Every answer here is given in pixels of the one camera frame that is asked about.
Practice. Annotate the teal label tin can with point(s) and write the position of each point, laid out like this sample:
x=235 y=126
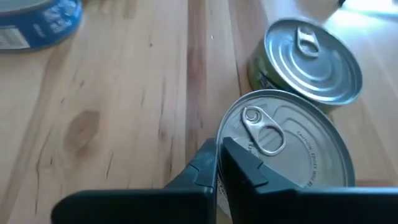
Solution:
x=311 y=149

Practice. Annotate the green label silver top can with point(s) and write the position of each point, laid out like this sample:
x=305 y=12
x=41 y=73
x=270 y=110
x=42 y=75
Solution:
x=311 y=62

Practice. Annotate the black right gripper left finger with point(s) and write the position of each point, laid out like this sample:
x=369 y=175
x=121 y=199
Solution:
x=140 y=208

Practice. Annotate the blue label tuna can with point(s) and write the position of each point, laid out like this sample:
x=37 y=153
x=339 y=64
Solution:
x=46 y=28

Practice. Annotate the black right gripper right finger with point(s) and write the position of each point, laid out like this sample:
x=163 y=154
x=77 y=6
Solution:
x=311 y=208

